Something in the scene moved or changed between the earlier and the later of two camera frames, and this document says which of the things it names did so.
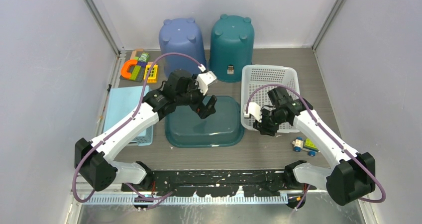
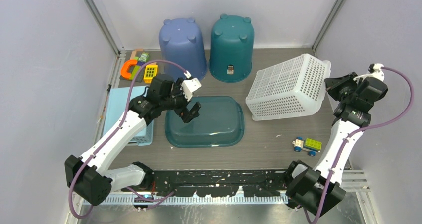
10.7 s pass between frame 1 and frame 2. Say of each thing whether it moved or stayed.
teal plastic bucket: stayed
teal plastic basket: stayed
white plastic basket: moved
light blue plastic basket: stayed
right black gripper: moved
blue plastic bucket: stayed
